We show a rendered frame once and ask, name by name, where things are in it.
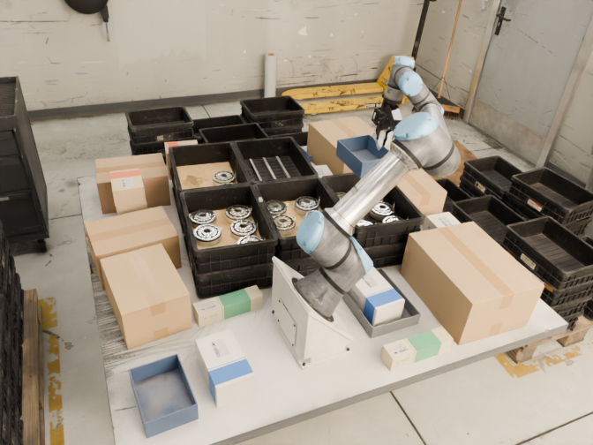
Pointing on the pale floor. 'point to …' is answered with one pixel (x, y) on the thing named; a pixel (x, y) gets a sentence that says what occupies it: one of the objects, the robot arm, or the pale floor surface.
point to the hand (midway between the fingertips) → (381, 148)
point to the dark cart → (20, 171)
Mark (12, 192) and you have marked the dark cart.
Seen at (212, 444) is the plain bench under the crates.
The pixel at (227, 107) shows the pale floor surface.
